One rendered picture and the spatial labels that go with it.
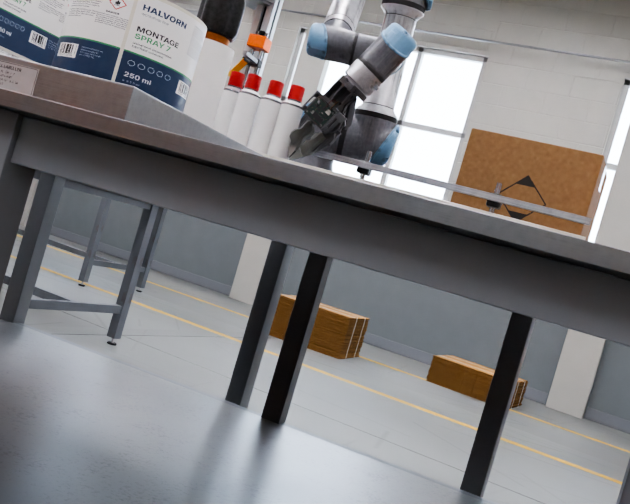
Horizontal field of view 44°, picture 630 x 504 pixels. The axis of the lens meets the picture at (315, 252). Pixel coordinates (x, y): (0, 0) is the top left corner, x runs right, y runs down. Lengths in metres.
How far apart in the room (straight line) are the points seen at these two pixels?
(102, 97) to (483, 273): 0.51
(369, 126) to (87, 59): 1.04
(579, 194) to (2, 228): 1.21
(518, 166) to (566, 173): 0.11
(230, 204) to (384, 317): 6.39
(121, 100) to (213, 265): 7.09
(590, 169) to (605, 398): 5.16
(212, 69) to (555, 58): 5.99
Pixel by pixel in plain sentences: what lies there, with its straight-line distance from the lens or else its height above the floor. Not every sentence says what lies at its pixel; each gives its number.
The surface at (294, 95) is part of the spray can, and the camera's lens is 1.74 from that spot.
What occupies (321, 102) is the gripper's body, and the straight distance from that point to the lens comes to 1.66.
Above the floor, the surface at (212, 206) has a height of 0.77.
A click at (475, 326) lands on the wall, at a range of 6.99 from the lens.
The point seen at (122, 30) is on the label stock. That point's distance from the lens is 1.13.
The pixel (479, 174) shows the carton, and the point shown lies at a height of 1.02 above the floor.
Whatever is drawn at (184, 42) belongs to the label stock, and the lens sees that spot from 1.16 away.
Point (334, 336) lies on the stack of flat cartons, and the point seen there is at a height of 0.15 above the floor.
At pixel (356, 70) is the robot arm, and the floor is 1.13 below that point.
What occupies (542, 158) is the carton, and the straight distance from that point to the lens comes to 1.81.
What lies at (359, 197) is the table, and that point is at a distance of 0.77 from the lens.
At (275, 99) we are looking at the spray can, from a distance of 1.75.
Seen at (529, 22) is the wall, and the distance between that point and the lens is 7.48.
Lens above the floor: 0.76
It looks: 1 degrees down
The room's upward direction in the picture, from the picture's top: 16 degrees clockwise
